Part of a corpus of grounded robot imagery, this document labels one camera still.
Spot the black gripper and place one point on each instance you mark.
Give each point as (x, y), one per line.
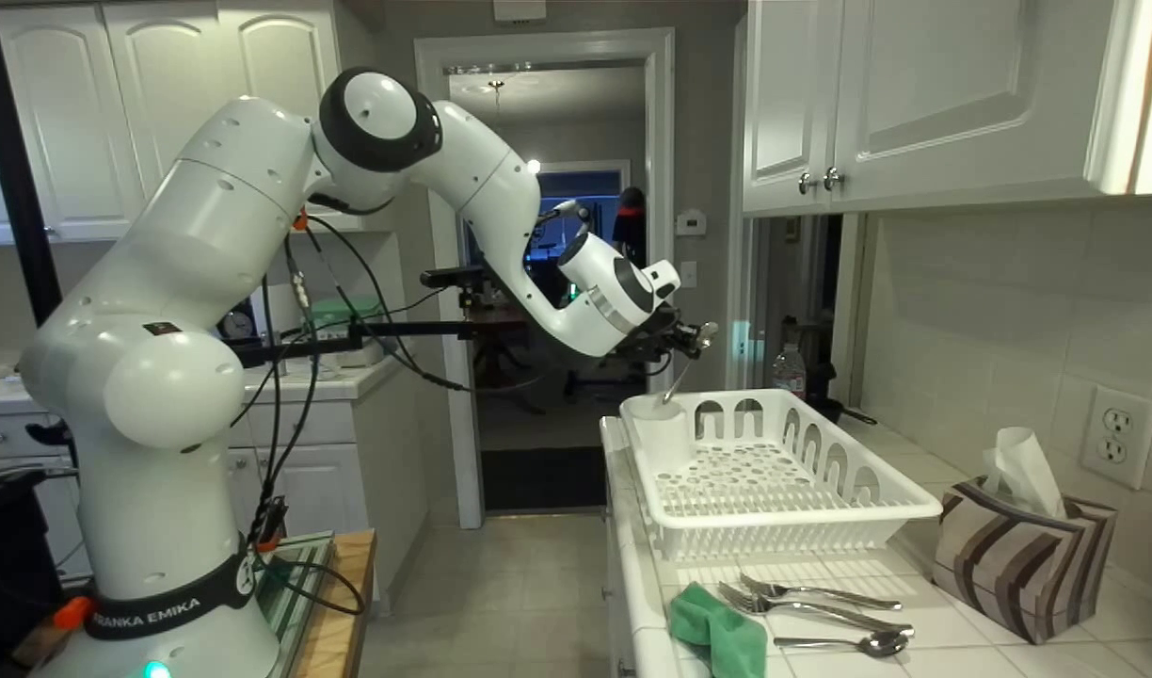
(666, 331)

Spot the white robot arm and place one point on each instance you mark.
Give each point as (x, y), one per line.
(148, 389)

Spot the silver spoon near tissue box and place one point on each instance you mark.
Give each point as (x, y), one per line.
(873, 644)

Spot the white plastic dish rack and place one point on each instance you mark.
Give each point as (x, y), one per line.
(734, 476)

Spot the silver fork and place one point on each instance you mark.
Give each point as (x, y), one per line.
(758, 604)

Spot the silver knife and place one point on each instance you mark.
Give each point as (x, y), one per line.
(820, 594)

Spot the white upper cabinet right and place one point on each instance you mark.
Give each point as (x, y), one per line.
(943, 104)

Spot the white cabinet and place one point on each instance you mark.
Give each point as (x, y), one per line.
(109, 91)
(943, 104)

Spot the green sponge cloth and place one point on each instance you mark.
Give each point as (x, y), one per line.
(727, 640)

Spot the white lower cabinet counter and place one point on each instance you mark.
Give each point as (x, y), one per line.
(352, 467)

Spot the striped tissue box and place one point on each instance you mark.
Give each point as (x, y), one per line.
(1019, 546)

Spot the wooden table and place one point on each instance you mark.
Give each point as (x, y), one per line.
(336, 628)

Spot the white upper cabinet left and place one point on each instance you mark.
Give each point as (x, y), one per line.
(109, 91)

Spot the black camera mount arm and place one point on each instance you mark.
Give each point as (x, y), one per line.
(352, 329)

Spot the white wall outlet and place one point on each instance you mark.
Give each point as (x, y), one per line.
(1115, 439)

